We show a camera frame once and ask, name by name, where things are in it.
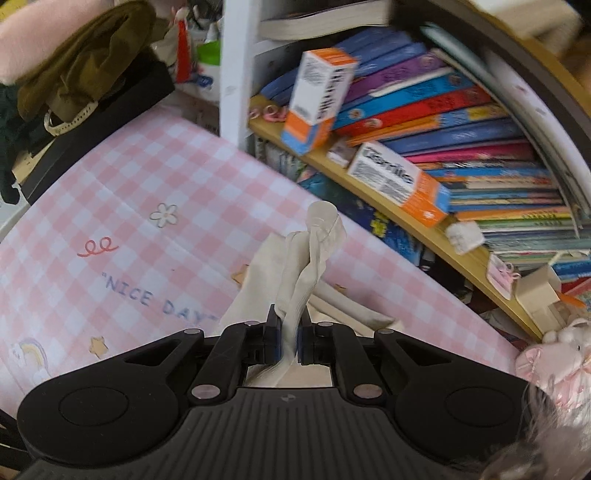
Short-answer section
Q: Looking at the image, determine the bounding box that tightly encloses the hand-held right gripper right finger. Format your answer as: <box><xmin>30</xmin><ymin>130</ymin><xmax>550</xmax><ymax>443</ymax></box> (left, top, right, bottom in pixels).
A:
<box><xmin>295</xmin><ymin>307</ymin><xmax>455</xmax><ymax>402</ymax></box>

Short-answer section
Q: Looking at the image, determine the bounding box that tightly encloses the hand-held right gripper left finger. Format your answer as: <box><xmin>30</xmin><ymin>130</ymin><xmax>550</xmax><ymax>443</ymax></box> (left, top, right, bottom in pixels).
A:
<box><xmin>122</xmin><ymin>304</ymin><xmax>283</xmax><ymax>402</ymax></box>

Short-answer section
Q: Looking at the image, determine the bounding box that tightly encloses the cream t-shirt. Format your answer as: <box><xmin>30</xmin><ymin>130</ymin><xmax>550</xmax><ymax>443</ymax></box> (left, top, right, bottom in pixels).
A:
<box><xmin>217</xmin><ymin>200</ymin><xmax>398</xmax><ymax>388</ymax></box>

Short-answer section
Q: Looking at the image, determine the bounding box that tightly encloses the curved wooden shelf board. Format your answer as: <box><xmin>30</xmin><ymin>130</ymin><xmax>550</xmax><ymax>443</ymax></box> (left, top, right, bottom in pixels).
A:
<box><xmin>249</xmin><ymin>95</ymin><xmax>544</xmax><ymax>342</ymax></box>

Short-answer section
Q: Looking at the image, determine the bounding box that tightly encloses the long orange white box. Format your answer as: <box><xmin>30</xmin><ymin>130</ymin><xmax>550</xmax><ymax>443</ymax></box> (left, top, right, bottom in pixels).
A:
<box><xmin>346</xmin><ymin>141</ymin><xmax>451</xmax><ymax>228</ymax></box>

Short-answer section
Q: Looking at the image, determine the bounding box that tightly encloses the small white crumpled packet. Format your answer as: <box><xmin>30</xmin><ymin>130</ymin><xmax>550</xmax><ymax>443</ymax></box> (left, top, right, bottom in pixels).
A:
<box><xmin>445</xmin><ymin>220</ymin><xmax>486</xmax><ymax>256</ymax></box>

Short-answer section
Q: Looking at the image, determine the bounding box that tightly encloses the pink checkered printed mat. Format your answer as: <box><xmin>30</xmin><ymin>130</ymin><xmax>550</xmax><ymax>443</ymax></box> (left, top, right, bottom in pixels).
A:
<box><xmin>0</xmin><ymin>99</ymin><xmax>522</xmax><ymax>411</ymax></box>

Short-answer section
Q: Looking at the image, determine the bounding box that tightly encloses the pink card with bow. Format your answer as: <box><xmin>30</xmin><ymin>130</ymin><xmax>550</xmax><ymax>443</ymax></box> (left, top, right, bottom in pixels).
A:
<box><xmin>486</xmin><ymin>254</ymin><xmax>521</xmax><ymax>302</ymax></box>

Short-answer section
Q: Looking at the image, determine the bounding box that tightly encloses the pink hair clip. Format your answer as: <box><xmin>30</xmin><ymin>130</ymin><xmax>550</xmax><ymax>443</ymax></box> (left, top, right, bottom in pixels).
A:
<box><xmin>249</xmin><ymin>104</ymin><xmax>290</xmax><ymax>123</ymax></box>

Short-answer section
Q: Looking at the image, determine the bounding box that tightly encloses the small cream box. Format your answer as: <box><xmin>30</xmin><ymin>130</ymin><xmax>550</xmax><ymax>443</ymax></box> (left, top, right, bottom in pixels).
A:
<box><xmin>514</xmin><ymin>265</ymin><xmax>563</xmax><ymax>331</ymax></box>

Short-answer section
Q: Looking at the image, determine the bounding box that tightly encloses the tall orange white box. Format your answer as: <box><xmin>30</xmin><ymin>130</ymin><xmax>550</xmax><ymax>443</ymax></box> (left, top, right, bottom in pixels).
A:
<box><xmin>281</xmin><ymin>47</ymin><xmax>360</xmax><ymax>156</ymax></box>

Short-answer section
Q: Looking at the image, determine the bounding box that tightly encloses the row of colourful books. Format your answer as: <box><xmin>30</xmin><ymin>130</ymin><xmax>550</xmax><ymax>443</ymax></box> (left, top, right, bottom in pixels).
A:
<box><xmin>261</xmin><ymin>28</ymin><xmax>591</xmax><ymax>283</ymax></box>

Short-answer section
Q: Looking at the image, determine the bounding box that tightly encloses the pink plush toy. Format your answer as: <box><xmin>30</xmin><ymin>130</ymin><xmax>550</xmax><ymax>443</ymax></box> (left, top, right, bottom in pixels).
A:
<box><xmin>514</xmin><ymin>318</ymin><xmax>591</xmax><ymax>412</ymax></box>

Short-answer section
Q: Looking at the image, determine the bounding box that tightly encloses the black box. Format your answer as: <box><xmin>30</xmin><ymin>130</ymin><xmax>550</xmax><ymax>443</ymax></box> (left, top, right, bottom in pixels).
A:
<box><xmin>21</xmin><ymin>60</ymin><xmax>176</xmax><ymax>206</ymax></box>

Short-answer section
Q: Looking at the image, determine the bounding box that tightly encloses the green white package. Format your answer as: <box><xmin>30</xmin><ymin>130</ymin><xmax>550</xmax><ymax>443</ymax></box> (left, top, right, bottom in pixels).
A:
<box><xmin>196</xmin><ymin>41</ymin><xmax>223</xmax><ymax>100</ymax></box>

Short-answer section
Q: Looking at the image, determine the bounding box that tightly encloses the red white packet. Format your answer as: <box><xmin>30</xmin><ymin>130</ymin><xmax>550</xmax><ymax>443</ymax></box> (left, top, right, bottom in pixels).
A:
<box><xmin>172</xmin><ymin>20</ymin><xmax>193</xmax><ymax>85</ymax></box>

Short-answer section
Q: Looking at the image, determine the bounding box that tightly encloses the thick white-paged book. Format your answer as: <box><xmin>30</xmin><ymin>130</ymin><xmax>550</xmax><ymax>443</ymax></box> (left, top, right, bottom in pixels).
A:
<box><xmin>257</xmin><ymin>0</ymin><xmax>394</xmax><ymax>43</ymax></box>

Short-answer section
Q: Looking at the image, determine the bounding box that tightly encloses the olive green cloth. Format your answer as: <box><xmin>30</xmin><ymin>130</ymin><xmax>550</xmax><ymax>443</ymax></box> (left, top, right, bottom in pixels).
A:
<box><xmin>16</xmin><ymin>0</ymin><xmax>170</xmax><ymax>123</ymax></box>

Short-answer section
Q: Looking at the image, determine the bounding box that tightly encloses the dark green knit cloth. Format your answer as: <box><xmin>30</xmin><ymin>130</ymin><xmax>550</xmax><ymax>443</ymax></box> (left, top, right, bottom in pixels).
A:
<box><xmin>0</xmin><ymin>85</ymin><xmax>29</xmax><ymax>205</ymax></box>

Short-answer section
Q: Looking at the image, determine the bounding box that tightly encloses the pink fluffy cloth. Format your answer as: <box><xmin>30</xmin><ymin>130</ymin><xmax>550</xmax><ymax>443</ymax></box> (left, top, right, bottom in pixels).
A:
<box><xmin>0</xmin><ymin>4</ymin><xmax>89</xmax><ymax>86</ymax></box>

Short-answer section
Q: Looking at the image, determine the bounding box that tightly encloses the white shelf post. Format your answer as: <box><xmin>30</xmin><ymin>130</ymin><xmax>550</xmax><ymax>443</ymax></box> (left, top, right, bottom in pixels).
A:
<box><xmin>219</xmin><ymin>0</ymin><xmax>265</xmax><ymax>151</ymax></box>

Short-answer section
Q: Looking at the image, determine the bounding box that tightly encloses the cream strap with ring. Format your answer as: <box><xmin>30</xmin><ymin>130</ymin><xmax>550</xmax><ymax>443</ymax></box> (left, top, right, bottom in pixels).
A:
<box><xmin>43</xmin><ymin>99</ymin><xmax>100</xmax><ymax>137</ymax></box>

